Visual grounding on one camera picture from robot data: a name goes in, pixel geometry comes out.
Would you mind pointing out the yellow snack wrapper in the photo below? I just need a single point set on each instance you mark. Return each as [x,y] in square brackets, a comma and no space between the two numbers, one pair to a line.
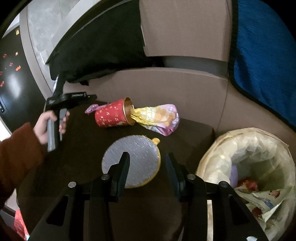
[163,119]

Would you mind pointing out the black cloth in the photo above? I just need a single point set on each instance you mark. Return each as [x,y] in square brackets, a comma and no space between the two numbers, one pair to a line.
[106,40]

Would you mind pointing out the person's left hand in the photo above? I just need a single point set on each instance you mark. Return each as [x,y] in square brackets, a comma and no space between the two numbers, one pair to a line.
[40,128]

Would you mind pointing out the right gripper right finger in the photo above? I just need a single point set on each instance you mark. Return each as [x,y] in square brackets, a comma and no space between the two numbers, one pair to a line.
[178,176]

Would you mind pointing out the red soda can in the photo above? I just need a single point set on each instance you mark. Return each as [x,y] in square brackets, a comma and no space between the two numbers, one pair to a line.
[249,184]

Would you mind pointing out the red gold paper cup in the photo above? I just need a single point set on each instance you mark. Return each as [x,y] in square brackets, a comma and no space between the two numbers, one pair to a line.
[117,113]

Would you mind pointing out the pink cartoon milk carton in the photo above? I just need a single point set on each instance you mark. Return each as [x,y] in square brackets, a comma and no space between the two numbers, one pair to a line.
[266,201]

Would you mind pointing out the black refrigerator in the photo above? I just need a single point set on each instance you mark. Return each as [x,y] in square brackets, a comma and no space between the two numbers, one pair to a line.
[21,99]

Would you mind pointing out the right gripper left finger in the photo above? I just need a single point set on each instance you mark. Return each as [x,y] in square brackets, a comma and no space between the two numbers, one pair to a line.
[118,174]

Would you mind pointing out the round silver gold coaster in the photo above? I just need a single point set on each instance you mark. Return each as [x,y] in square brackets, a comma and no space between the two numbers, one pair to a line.
[145,159]

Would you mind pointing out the blue towel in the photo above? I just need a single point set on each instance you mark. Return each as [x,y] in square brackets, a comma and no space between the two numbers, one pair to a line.
[262,55]

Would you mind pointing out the red floor mat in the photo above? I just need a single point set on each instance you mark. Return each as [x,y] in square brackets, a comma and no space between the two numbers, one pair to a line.
[20,226]

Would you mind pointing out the person's left forearm red sleeve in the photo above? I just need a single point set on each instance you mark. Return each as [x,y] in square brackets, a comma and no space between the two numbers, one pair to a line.
[19,154]

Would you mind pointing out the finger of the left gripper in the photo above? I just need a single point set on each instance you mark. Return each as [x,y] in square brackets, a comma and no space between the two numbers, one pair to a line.
[91,97]

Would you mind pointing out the pink plastic spoon package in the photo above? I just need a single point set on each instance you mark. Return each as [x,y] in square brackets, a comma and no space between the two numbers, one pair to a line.
[94,107]

